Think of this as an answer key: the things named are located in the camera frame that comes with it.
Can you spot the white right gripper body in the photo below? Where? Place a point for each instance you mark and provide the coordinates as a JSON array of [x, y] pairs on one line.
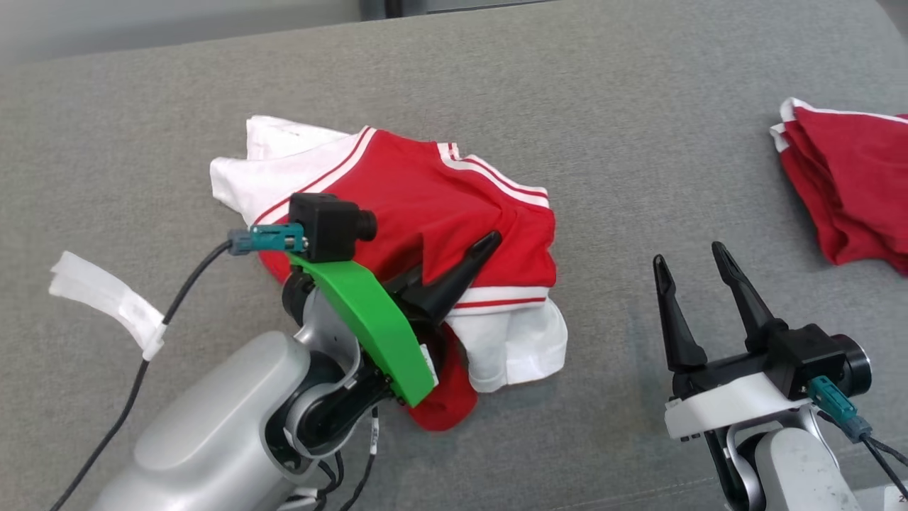
[[723, 404]]

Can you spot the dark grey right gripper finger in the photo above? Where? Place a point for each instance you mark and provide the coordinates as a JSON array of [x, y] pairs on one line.
[[748, 305], [677, 333]]

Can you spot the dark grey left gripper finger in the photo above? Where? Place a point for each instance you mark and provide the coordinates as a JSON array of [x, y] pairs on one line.
[[454, 284], [410, 278]]

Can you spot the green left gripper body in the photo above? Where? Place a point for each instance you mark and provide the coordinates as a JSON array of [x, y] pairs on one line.
[[369, 319]]

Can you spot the red shirt with white sleeves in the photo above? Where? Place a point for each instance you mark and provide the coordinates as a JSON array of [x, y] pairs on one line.
[[425, 191]]

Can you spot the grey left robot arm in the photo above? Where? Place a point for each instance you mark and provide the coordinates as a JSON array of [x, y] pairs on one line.
[[213, 433]]

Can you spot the white tape tag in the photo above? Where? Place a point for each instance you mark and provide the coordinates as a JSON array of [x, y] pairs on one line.
[[106, 298]]

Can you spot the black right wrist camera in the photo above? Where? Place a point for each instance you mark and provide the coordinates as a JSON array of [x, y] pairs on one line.
[[809, 358]]

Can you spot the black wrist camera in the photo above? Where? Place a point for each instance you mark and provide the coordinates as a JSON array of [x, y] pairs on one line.
[[326, 223], [809, 358]]

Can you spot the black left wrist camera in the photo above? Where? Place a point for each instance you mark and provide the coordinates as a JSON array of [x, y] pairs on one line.
[[326, 223]]

